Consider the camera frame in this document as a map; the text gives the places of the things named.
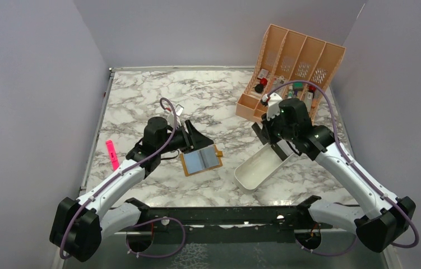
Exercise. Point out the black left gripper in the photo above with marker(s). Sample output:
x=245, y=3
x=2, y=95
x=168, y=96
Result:
x=197, y=140

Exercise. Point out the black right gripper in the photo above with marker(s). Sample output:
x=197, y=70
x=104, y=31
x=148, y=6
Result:
x=267, y=123

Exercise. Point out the yellow leather card holder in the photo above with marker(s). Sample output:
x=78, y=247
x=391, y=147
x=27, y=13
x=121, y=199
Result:
x=201, y=160

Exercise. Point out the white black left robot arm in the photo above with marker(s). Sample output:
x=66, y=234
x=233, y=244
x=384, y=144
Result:
x=77, y=228

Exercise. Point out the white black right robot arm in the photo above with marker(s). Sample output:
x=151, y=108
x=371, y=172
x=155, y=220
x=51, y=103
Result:
x=381, y=216

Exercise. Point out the white plastic tray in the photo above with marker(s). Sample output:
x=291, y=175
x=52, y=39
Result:
x=260, y=167

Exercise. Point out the black round cap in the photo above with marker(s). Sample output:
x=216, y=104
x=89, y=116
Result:
x=259, y=88

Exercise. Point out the red round cap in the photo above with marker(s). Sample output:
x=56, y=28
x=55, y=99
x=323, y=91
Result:
x=263, y=81

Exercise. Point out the green round cap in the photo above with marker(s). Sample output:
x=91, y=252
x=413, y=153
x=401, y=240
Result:
x=298, y=86

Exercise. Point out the white red tube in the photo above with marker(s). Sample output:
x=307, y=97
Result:
x=308, y=99

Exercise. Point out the peach desk organizer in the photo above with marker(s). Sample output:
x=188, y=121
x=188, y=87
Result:
x=286, y=57

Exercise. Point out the pink highlighter marker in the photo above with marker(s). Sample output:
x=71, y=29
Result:
x=112, y=154

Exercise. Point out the black mounting rail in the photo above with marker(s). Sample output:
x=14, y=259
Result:
x=214, y=225

